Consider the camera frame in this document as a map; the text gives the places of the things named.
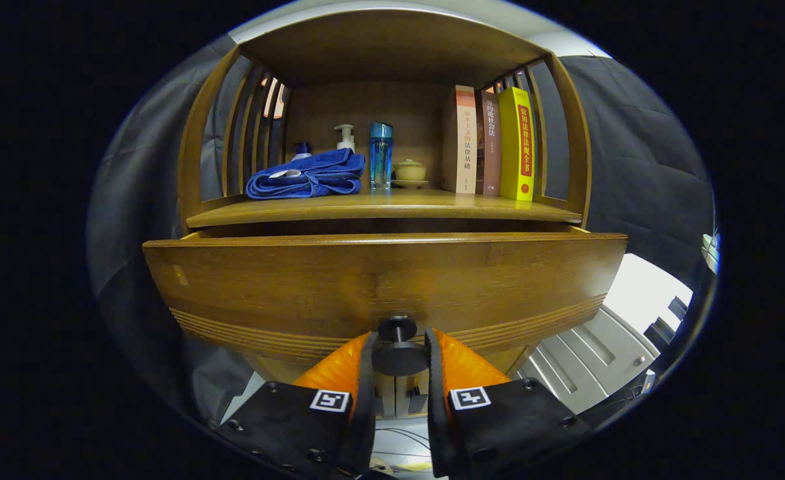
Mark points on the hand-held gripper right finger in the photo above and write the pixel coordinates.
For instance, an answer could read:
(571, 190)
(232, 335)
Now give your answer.
(435, 413)

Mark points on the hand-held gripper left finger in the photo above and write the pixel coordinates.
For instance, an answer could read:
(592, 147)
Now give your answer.
(365, 413)

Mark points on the wooden drawer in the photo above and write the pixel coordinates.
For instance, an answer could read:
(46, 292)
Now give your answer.
(365, 280)

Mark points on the white side cabinet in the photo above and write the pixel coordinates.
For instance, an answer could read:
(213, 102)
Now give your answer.
(585, 353)

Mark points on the wooden countertop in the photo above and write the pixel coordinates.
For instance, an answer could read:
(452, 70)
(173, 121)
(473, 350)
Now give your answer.
(405, 203)

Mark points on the wooden cabinet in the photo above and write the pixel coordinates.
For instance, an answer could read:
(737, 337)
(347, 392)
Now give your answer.
(392, 46)

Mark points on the blue folded towel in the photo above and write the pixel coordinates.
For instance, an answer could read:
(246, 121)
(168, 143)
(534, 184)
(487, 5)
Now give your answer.
(312, 176)

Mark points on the beige lidded teacup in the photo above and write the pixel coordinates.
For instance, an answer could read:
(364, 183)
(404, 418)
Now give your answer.
(410, 172)

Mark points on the tall clear blue bottle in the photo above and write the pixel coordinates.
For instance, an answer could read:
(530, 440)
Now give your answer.
(380, 156)

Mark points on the small blue white lotion bottle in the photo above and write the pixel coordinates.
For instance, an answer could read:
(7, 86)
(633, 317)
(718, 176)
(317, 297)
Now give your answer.
(302, 152)

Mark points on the white pump bottle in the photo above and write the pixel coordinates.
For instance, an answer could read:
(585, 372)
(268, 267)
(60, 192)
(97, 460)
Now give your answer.
(347, 141)

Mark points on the white and orange book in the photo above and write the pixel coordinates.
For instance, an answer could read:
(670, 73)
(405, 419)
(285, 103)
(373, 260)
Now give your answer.
(462, 140)

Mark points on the brown book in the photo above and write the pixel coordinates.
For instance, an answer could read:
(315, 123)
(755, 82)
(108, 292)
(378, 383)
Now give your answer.
(490, 143)

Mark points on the yellow book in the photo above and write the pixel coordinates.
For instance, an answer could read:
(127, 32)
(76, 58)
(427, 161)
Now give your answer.
(517, 143)

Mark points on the black backdrop cloth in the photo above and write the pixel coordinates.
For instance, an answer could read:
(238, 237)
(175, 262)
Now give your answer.
(632, 166)

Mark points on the small white device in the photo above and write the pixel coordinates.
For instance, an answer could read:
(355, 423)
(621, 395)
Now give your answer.
(711, 250)

